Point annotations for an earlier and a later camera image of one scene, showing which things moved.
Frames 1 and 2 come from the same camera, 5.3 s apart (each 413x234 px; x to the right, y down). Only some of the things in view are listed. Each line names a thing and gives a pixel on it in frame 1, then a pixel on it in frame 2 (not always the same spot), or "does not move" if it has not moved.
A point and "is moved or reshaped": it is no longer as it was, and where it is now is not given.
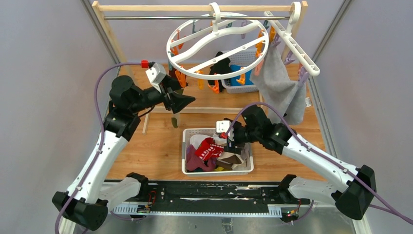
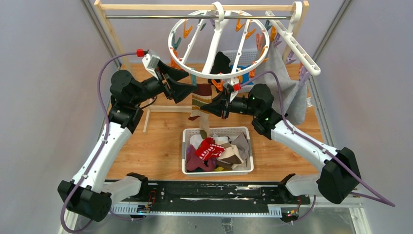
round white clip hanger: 215,46 is moved or reshaped
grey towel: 277,87 does not move
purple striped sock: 194,162 does not move
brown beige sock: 229,160 does not move
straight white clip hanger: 286,36 does not move
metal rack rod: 197,17 does not move
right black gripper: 232,148 to 216,105
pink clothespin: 258,68 to 260,40
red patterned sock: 207,148 does not move
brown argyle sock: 178,75 to 201,96
